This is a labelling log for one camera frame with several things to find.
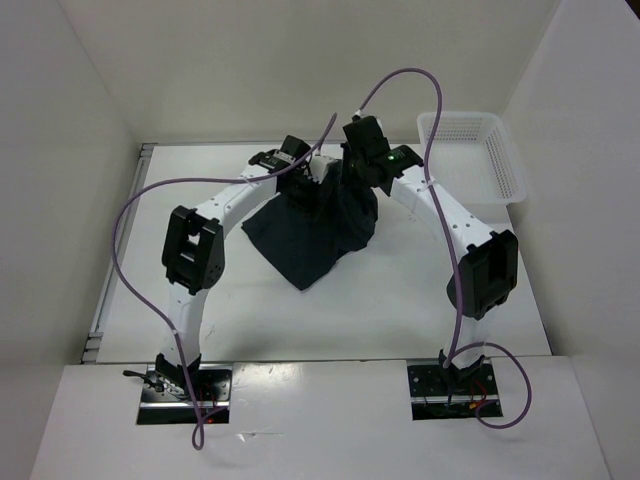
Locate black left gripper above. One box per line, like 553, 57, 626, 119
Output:
279, 169, 334, 227

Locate dark navy shorts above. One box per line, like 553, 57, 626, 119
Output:
242, 162, 378, 291

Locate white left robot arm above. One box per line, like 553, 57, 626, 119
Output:
155, 136, 338, 400

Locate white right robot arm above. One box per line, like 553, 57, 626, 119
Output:
342, 112, 518, 395

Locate white plastic perforated basket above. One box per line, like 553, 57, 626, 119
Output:
417, 111, 527, 206

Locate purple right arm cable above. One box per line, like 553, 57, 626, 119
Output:
352, 67, 533, 430

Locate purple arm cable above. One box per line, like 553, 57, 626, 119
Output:
352, 67, 533, 430
110, 112, 339, 451

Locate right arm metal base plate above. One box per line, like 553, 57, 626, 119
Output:
406, 359, 503, 421

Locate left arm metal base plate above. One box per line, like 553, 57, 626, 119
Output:
123, 364, 233, 426

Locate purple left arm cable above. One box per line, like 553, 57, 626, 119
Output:
110, 112, 339, 451

